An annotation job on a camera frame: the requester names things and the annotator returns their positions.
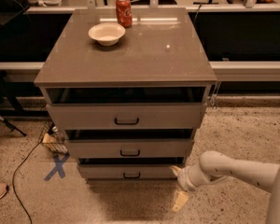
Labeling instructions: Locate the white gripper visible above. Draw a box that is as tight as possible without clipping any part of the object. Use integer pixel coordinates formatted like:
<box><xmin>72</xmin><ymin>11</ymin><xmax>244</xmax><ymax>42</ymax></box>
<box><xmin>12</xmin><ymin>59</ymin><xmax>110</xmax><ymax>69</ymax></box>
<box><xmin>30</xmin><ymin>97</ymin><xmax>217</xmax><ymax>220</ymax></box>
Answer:
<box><xmin>170</xmin><ymin>165</ymin><xmax>197</xmax><ymax>212</ymax></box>

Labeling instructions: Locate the grey bottom drawer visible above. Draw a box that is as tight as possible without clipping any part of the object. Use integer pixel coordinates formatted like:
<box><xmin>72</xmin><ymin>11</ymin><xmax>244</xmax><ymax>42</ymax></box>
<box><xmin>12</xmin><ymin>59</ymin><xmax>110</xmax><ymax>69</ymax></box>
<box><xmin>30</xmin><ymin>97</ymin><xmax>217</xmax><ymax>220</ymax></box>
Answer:
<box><xmin>77</xmin><ymin>165</ymin><xmax>176</xmax><ymax>179</ymax></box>

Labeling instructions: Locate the grey drawer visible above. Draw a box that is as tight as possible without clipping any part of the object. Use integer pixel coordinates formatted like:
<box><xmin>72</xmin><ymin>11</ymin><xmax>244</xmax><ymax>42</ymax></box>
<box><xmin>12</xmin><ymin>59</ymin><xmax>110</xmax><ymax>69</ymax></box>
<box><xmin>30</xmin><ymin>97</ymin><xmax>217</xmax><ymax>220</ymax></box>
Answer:
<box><xmin>77</xmin><ymin>165</ymin><xmax>176</xmax><ymax>179</ymax></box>
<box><xmin>65</xmin><ymin>139</ymin><xmax>193</xmax><ymax>158</ymax></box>
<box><xmin>47</xmin><ymin>104</ymin><xmax>206</xmax><ymax>130</ymax></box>

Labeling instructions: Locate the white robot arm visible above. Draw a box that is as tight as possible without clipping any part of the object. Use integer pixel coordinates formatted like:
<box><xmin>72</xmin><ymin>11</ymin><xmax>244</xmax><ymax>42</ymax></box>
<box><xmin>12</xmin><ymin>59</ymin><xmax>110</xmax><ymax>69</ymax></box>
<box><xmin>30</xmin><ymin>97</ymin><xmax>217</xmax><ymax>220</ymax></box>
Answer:
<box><xmin>170</xmin><ymin>151</ymin><xmax>280</xmax><ymax>224</ymax></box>

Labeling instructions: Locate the grey middle drawer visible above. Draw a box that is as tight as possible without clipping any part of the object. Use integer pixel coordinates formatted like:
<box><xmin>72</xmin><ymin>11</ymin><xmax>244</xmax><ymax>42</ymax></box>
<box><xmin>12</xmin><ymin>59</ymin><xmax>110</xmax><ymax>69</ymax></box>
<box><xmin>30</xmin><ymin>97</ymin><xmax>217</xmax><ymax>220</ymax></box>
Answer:
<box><xmin>65</xmin><ymin>139</ymin><xmax>193</xmax><ymax>158</ymax></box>

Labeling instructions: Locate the grey drawer cabinet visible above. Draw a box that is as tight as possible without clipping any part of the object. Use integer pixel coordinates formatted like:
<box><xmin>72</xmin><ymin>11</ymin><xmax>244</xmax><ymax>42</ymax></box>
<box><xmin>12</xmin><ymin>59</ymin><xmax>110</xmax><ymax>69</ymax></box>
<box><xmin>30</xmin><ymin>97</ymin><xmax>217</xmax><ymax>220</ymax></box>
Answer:
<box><xmin>34</xmin><ymin>7</ymin><xmax>217</xmax><ymax>183</ymax></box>

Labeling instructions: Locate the grey top drawer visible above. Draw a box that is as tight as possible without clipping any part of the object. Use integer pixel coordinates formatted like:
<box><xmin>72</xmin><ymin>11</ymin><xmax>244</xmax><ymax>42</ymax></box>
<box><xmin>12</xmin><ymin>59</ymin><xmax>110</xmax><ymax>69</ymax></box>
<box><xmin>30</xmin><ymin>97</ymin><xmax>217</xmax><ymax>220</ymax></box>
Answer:
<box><xmin>47</xmin><ymin>104</ymin><xmax>206</xmax><ymax>130</ymax></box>

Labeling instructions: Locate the blue tape cross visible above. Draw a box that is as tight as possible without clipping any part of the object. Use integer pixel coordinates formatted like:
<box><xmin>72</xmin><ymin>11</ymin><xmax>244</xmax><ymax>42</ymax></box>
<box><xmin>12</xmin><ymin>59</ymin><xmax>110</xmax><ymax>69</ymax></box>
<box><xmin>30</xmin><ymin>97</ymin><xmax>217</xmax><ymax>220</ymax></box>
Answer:
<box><xmin>44</xmin><ymin>154</ymin><xmax>69</xmax><ymax>181</ymax></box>

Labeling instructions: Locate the white bowl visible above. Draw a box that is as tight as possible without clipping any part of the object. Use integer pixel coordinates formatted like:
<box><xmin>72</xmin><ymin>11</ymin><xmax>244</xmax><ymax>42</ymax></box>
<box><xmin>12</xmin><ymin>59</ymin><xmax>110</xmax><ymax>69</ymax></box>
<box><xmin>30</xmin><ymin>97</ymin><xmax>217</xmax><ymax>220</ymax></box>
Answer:
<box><xmin>88</xmin><ymin>22</ymin><xmax>125</xmax><ymax>46</ymax></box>

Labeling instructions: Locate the orange soda can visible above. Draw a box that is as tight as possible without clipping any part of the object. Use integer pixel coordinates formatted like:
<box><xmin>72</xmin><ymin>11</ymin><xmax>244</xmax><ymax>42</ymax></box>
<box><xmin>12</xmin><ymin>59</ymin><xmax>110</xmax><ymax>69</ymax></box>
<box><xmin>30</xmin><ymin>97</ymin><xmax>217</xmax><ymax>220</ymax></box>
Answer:
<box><xmin>116</xmin><ymin>0</ymin><xmax>133</xmax><ymax>27</ymax></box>

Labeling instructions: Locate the black tripod stand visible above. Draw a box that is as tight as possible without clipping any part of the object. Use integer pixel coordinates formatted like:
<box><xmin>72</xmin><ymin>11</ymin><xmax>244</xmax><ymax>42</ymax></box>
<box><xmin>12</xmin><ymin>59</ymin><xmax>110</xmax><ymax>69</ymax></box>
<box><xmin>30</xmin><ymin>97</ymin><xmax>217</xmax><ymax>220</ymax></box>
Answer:
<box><xmin>0</xmin><ymin>67</ymin><xmax>28</xmax><ymax>137</ymax></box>

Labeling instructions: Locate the black chair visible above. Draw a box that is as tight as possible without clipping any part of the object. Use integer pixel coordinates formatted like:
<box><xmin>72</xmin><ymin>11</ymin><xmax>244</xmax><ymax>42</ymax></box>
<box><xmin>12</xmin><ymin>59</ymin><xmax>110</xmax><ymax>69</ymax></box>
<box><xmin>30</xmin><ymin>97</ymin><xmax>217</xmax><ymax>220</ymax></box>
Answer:
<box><xmin>0</xmin><ymin>0</ymin><xmax>31</xmax><ymax>28</ymax></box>

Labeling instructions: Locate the wire basket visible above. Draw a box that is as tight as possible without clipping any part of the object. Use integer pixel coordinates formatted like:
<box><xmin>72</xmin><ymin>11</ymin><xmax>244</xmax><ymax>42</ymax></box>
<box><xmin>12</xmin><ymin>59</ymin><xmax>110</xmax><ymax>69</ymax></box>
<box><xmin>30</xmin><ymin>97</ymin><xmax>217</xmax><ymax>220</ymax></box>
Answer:
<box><xmin>40</xmin><ymin>122</ymin><xmax>68</xmax><ymax>154</ymax></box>

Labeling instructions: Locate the black floor cable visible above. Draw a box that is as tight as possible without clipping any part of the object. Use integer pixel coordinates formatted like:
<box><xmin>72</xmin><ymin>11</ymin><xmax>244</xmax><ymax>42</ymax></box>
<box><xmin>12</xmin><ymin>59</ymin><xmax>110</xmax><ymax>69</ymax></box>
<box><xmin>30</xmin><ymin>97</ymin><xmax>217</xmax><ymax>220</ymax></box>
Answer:
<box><xmin>11</xmin><ymin>142</ymin><xmax>43</xmax><ymax>224</ymax></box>

